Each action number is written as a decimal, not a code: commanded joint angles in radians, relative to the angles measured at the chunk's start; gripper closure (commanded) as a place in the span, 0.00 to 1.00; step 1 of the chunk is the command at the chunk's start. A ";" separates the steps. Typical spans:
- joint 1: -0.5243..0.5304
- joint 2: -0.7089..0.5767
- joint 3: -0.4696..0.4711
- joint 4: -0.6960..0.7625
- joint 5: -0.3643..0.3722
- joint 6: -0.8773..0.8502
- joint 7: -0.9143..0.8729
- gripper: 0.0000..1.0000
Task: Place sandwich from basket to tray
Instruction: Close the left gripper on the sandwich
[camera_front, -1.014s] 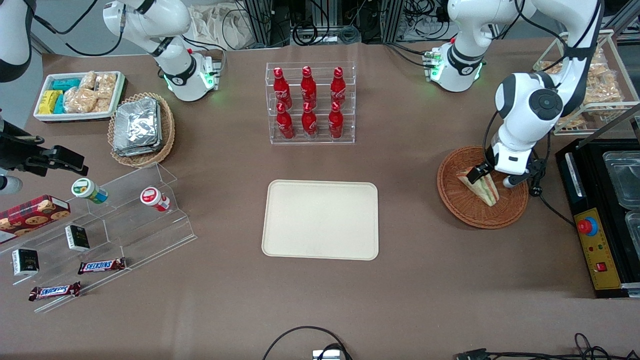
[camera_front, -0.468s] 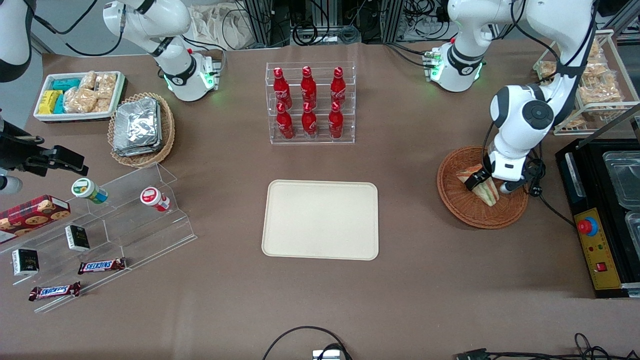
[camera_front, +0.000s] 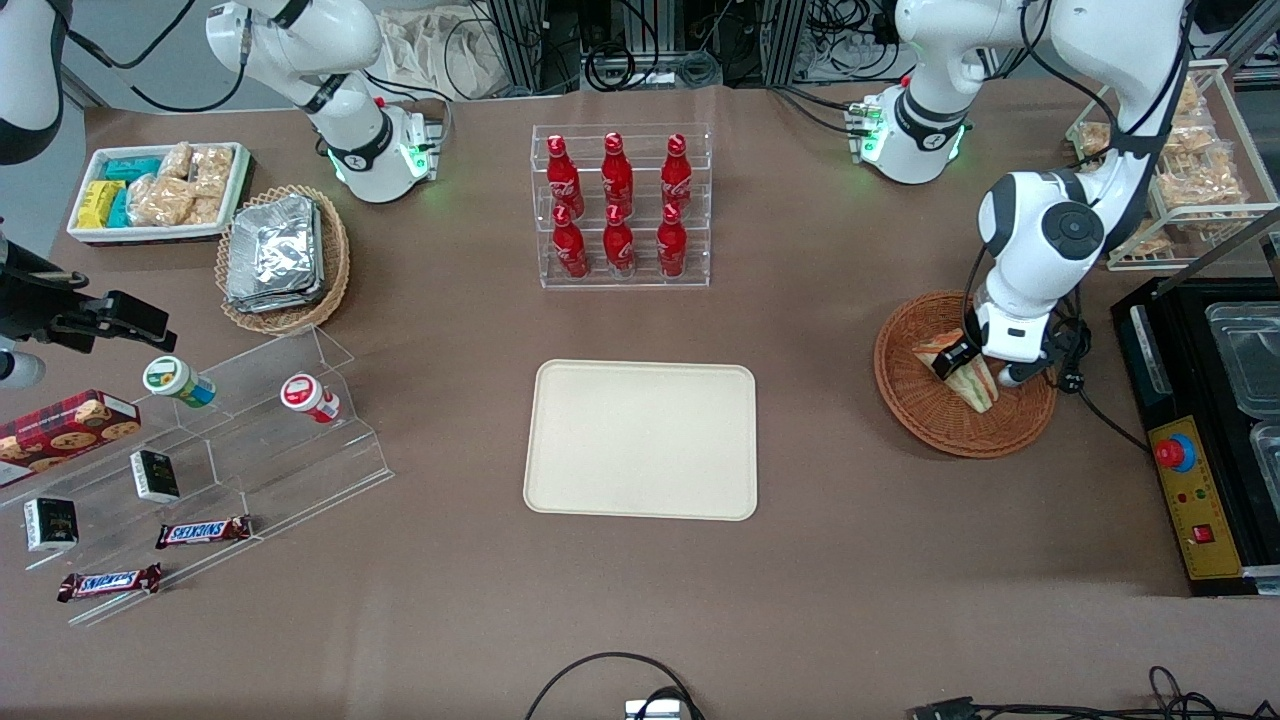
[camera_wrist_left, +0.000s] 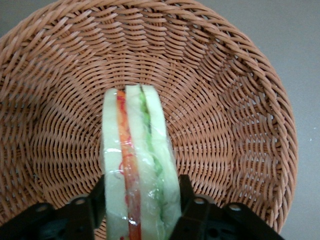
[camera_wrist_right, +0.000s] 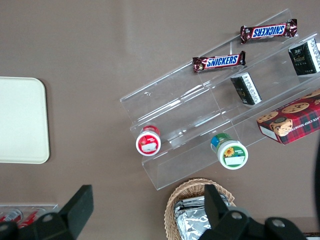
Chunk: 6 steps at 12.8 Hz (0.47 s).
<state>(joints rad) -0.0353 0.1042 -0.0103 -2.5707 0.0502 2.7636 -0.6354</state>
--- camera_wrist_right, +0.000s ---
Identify oval light wicker basket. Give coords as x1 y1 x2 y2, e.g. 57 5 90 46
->
164 177 237 240

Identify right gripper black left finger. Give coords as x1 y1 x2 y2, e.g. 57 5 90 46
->
19 184 95 240

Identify brown table covering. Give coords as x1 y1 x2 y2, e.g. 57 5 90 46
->
0 0 320 240

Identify Snickers chocolate bar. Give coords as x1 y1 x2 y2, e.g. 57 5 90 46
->
192 50 247 74
240 18 299 45

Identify clear acrylic step display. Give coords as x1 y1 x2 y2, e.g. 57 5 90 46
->
119 8 320 192

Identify green lid white jar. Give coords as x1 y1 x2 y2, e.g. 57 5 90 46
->
210 132 249 170

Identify small dark tea box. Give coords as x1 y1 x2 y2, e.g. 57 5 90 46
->
287 37 320 77
229 71 263 108

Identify red tartan cookie box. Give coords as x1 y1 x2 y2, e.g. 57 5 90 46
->
256 88 320 146

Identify clear acrylic bottle rack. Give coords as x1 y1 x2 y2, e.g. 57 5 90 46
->
0 202 60 230

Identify red lid white jar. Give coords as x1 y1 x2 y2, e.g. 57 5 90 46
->
135 124 162 157

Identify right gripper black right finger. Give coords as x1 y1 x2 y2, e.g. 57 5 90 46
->
199 184 266 240

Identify silver foil pack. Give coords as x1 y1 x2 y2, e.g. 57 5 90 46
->
173 195 234 218
174 209 216 240

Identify cream plastic tray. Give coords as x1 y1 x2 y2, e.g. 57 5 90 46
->
0 76 51 165

